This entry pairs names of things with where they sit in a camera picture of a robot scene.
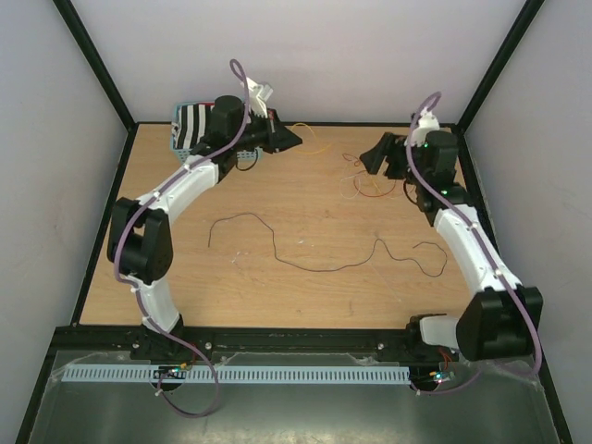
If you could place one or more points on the clear zip tie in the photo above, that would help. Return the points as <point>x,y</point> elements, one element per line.
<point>390,289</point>

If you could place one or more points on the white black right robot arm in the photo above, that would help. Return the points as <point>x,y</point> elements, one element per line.
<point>501,319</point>

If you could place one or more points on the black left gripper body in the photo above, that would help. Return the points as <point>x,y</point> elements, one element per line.
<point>258,134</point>

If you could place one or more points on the light blue plastic basket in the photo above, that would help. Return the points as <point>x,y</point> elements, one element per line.
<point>242,154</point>

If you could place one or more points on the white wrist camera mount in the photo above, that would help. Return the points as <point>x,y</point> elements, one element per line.
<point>426,123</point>
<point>259,93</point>

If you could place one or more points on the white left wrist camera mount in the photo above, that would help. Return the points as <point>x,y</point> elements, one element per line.
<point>259,93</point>

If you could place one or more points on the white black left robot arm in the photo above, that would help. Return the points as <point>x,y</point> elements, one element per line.
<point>140,242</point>

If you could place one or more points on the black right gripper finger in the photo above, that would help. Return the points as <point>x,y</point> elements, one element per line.
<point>377,154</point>
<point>373,170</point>

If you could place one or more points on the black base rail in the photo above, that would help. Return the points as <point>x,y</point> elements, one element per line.
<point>385,345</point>

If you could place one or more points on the light blue slotted cable duct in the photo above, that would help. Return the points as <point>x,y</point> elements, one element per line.
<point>239,374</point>

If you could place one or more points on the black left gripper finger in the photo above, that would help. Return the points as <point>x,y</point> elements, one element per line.
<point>273,119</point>
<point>283,138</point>

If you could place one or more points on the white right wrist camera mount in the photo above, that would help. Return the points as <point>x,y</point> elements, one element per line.
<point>426,123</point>

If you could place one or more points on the black white striped cloth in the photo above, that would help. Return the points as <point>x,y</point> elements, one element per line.
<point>189,124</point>

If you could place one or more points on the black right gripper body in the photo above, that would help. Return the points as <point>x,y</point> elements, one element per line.
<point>398,166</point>

